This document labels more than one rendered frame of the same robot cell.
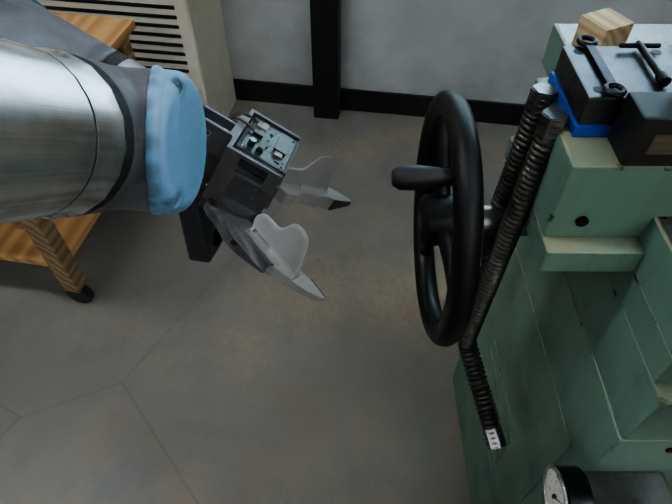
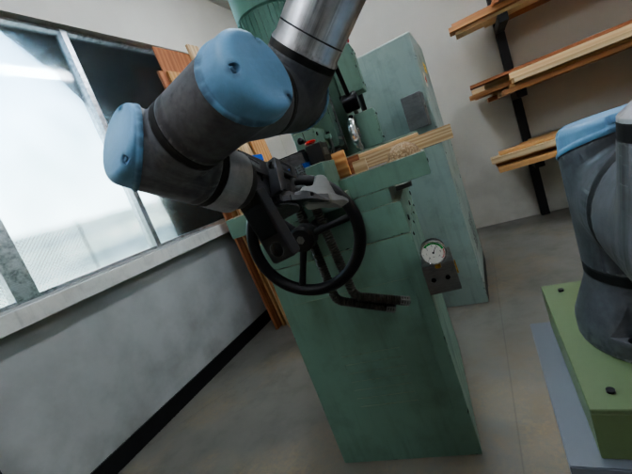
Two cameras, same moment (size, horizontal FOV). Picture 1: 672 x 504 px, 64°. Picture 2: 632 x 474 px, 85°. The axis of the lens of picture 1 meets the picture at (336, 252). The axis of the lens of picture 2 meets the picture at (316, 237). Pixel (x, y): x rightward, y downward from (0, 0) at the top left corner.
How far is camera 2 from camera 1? 0.72 m
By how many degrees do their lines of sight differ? 71
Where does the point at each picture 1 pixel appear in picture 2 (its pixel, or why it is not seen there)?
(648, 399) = (398, 207)
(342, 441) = not seen: outside the picture
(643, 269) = (353, 193)
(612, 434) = (407, 237)
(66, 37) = not seen: hidden behind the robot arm
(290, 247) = (323, 184)
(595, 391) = (389, 244)
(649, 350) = (381, 199)
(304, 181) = not seen: hidden behind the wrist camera
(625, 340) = (374, 213)
